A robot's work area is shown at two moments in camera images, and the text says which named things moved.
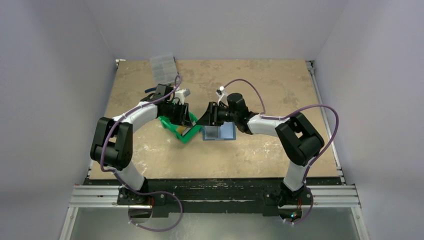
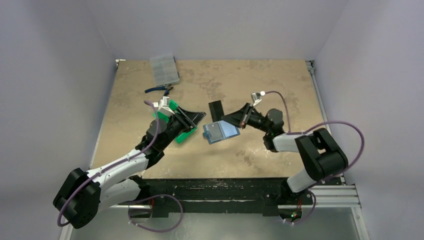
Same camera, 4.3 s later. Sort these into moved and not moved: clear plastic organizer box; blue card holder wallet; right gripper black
Moved: right gripper black
Not moved: blue card holder wallet; clear plastic organizer box
